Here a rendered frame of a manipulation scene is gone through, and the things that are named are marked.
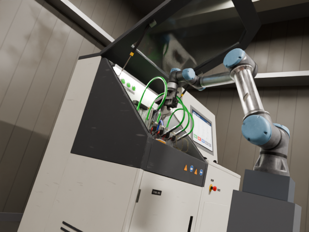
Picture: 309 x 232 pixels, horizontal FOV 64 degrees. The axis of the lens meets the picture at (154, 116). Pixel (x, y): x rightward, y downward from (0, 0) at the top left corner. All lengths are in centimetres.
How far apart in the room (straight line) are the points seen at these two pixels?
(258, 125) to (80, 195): 96
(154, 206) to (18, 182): 202
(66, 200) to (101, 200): 28
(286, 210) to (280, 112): 245
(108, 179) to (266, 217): 73
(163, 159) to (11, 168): 202
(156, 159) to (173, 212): 36
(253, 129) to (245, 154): 230
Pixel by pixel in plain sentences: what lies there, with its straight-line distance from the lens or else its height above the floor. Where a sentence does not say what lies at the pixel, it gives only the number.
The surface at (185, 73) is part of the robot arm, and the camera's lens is 160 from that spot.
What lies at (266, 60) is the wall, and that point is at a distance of 387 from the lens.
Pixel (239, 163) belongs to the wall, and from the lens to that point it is 341.
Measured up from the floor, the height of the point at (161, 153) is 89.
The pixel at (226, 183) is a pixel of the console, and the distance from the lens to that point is 211.
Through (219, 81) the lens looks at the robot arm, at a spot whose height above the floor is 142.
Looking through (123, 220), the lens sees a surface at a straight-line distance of 120.
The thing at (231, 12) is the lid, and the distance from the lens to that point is 178.
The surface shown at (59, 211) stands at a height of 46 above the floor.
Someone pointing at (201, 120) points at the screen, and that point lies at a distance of 230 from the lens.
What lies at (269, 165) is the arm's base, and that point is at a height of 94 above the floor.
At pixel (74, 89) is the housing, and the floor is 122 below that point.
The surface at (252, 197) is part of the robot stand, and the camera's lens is 115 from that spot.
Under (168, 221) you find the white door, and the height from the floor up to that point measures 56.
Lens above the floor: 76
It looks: 14 degrees up
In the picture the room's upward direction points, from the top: 14 degrees clockwise
